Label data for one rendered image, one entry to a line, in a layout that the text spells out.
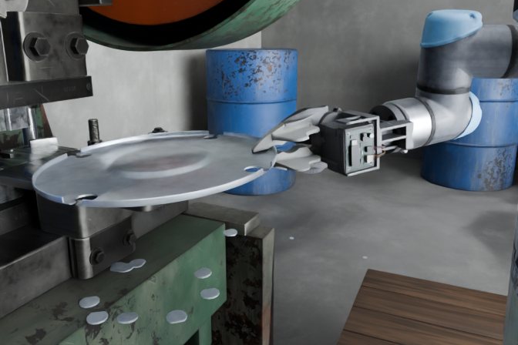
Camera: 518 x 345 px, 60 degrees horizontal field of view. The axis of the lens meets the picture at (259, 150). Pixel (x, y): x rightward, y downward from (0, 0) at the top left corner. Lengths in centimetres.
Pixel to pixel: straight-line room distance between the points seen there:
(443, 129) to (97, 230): 49
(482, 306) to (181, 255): 76
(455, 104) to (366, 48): 312
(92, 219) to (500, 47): 58
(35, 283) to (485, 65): 64
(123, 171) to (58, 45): 19
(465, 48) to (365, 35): 313
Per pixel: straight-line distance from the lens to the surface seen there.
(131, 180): 51
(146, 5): 96
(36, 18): 62
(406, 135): 63
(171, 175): 51
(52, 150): 75
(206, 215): 81
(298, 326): 164
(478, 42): 69
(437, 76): 69
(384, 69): 378
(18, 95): 65
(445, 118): 70
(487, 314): 118
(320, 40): 390
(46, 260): 61
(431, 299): 118
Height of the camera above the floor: 94
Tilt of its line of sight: 14 degrees down
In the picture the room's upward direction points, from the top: straight up
